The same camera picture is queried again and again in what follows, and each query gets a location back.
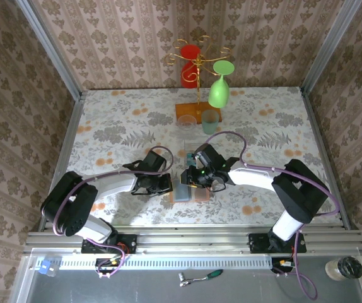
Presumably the orange tray with teal block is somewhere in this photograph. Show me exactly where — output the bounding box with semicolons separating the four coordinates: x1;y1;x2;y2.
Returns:
168;186;212;204

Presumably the green wine glass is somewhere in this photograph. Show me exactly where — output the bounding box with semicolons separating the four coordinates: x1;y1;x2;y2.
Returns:
207;60;235;109

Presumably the teal frosted tumbler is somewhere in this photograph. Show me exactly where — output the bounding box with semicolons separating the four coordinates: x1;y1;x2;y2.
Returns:
201;109;221;136

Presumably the teal credit card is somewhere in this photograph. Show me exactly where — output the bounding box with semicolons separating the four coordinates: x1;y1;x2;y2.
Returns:
185;152;198;169

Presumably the blue credit card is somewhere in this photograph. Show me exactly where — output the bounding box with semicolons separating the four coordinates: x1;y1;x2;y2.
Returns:
173;181;192;203

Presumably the aluminium corner post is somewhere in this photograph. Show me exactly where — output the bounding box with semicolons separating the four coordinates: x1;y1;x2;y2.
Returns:
14;0;86;100
300;0;362;95

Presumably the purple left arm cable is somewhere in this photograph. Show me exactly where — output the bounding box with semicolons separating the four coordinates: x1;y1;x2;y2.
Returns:
52;145;175;280

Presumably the gold wire glass rack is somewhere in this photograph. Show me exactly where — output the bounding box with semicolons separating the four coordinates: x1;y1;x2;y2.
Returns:
164;35;233;126

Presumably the blue and clear plastic connector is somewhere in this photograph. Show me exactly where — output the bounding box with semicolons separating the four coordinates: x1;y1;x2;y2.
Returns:
40;258;58;278

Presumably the floral patterned table cover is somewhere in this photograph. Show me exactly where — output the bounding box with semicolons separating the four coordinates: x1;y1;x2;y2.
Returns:
52;87;343;227

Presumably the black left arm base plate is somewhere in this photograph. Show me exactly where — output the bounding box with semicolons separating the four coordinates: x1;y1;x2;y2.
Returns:
81;234;138;254

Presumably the black power connector block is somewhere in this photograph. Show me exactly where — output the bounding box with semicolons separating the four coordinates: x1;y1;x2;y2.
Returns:
95;258;122;274
271;257;296;274

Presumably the aluminium front rail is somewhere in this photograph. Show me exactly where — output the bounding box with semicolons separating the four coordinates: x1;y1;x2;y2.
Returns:
23;224;362;254

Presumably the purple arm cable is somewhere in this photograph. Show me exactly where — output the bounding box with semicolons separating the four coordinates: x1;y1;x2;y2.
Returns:
206;131;341;300
52;145;175;280

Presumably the perforated white cable duct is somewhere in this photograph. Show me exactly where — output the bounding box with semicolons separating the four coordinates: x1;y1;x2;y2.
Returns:
31;255;274;270

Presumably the aluminium side rail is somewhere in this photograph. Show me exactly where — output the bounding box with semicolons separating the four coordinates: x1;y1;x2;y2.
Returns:
300;88;351;229
38;91;87;233

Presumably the clear glass cup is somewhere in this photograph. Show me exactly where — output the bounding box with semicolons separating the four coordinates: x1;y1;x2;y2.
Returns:
177;114;198;131

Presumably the green-handled ratchet wrench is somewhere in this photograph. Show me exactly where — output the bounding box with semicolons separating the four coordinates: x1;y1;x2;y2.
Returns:
189;269;224;283

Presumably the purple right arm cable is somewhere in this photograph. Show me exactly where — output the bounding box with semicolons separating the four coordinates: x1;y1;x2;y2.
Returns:
206;131;341;300

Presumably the red wine glass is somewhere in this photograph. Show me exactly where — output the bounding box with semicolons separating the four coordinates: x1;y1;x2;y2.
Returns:
180;44;202;89

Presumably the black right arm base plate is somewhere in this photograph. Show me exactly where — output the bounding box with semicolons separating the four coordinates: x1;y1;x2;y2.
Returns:
248;232;308;254

